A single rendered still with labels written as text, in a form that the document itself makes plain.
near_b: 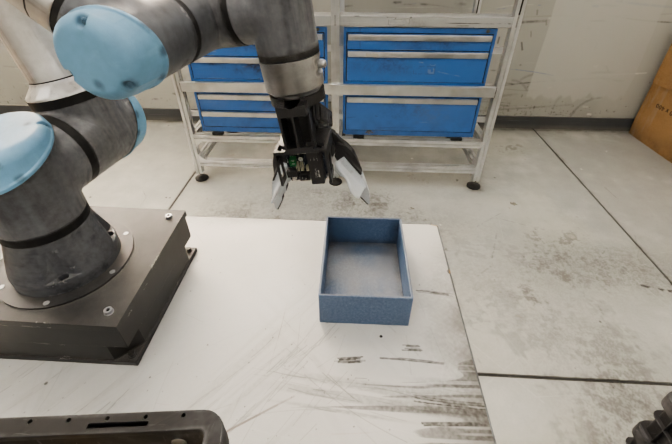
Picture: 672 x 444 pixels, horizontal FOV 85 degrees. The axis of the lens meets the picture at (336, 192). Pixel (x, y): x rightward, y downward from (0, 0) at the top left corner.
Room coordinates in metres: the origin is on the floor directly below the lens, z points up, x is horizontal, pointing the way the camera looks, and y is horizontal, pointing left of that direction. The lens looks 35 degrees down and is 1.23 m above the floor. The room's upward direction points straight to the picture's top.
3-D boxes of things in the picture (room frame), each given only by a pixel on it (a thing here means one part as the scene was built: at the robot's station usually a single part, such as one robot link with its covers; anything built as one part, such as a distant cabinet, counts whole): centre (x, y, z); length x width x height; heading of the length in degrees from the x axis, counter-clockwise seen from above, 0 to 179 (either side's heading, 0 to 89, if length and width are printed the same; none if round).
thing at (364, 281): (0.48, -0.05, 0.74); 0.20 x 0.15 x 0.07; 177
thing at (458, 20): (1.90, 0.00, 0.91); 1.70 x 0.10 x 0.05; 87
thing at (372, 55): (1.85, -0.40, 0.60); 0.72 x 0.03 x 0.56; 87
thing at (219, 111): (1.90, 0.40, 0.60); 0.72 x 0.03 x 0.56; 87
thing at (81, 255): (0.42, 0.43, 0.85); 0.15 x 0.15 x 0.10
